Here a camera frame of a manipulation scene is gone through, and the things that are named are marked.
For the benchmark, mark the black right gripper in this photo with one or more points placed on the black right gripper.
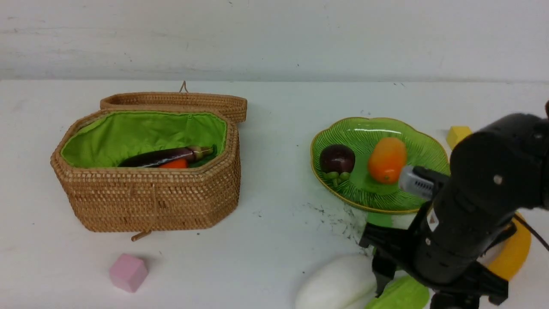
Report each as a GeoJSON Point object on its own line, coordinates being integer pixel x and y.
{"type": "Point", "coordinates": [441, 247]}

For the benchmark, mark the yellow banana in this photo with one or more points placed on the yellow banana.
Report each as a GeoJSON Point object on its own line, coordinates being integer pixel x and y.
{"type": "Point", "coordinates": [514, 252]}

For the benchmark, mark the light green cucumber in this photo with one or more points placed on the light green cucumber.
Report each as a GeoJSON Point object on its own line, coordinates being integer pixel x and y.
{"type": "Point", "coordinates": [404, 293]}

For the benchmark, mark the pink foam cube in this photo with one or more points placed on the pink foam cube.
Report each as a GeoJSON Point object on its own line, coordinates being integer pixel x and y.
{"type": "Point", "coordinates": [128, 273]}

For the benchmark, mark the white eggplant with leaves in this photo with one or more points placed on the white eggplant with leaves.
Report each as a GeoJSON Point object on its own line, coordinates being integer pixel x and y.
{"type": "Point", "coordinates": [344, 283]}

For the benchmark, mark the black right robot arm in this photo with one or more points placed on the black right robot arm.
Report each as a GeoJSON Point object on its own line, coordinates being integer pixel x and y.
{"type": "Point", "coordinates": [495, 171]}

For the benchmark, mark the green foam cube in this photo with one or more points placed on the green foam cube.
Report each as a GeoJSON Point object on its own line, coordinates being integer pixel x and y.
{"type": "Point", "coordinates": [379, 219]}

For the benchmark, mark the dark purple mangosteen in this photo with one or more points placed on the dark purple mangosteen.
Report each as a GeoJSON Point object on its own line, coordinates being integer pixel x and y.
{"type": "Point", "coordinates": [337, 161]}

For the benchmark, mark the orange mango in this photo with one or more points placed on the orange mango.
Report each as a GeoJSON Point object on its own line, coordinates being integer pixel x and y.
{"type": "Point", "coordinates": [387, 160]}

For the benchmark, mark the red pepper in basket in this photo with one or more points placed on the red pepper in basket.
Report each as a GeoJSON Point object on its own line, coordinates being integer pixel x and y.
{"type": "Point", "coordinates": [176, 164]}

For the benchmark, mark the purple eggplant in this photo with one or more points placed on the purple eggplant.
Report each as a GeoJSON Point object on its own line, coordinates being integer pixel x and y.
{"type": "Point", "coordinates": [190, 154]}

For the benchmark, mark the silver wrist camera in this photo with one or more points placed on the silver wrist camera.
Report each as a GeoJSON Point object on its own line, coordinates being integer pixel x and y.
{"type": "Point", "coordinates": [412, 183]}

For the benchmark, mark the woven wicker basket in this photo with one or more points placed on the woven wicker basket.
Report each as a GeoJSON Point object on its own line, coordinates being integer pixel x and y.
{"type": "Point", "coordinates": [108, 198]}

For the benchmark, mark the yellow foam cube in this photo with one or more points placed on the yellow foam cube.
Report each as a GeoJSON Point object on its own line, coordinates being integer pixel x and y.
{"type": "Point", "coordinates": [456, 134]}

